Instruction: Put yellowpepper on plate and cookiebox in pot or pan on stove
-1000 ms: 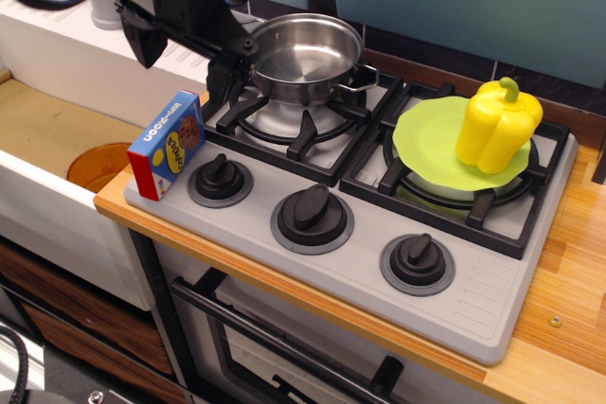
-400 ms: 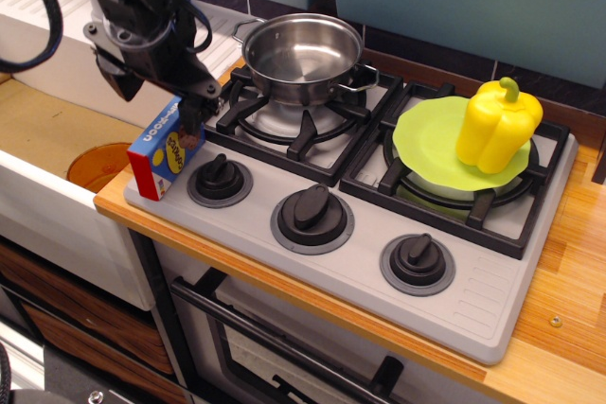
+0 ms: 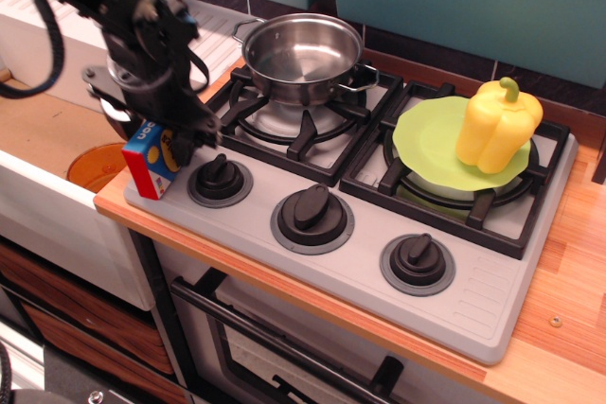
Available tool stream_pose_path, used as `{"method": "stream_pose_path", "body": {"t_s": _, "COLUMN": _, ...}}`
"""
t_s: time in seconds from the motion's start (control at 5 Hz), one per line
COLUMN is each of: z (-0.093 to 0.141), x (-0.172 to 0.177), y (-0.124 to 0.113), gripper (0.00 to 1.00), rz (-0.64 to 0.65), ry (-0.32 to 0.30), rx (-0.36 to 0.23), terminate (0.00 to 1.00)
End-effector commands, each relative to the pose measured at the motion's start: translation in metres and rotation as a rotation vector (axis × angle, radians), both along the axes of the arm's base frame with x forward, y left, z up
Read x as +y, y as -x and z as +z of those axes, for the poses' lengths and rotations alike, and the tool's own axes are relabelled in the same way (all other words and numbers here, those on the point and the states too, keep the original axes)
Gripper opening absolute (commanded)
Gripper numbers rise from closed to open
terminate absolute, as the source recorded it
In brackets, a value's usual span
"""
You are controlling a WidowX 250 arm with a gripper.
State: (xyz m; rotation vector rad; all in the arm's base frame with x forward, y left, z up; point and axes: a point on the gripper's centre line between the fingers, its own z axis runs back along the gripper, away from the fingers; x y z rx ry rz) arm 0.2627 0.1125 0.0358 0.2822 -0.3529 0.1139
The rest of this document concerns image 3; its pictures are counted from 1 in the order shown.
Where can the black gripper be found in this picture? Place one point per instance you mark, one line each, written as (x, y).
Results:
(167, 99)

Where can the blue cookie box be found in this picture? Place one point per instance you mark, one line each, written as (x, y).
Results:
(149, 157)

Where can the yellow toy bell pepper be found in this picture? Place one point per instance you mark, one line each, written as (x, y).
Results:
(499, 119)

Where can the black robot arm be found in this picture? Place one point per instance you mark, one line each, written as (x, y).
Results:
(148, 46)

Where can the black left stove knob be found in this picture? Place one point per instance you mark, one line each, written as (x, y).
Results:
(220, 183)

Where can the black stove knob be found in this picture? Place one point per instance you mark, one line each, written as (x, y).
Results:
(220, 183)
(417, 265)
(312, 221)

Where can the stainless steel pot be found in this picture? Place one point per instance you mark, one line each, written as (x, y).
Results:
(304, 58)

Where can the black middle stove knob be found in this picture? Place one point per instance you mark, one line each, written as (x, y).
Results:
(312, 221)

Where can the lime green plate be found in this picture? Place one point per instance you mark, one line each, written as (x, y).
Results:
(425, 137)

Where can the black right stove knob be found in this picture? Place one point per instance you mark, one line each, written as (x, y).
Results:
(417, 265)

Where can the grey toy stove top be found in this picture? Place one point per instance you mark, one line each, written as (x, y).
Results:
(474, 316)

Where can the white toy sink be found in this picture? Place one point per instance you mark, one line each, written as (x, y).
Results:
(41, 136)

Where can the black left burner grate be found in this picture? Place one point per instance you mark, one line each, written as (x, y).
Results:
(316, 142)

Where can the black burner grate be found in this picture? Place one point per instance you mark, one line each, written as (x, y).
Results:
(512, 220)
(316, 142)

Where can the wooden drawer unit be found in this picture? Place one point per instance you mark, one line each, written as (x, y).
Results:
(90, 325)

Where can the black right burner grate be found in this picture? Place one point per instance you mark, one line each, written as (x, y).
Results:
(512, 220)

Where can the oven door with black handle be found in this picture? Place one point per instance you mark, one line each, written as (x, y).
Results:
(260, 349)

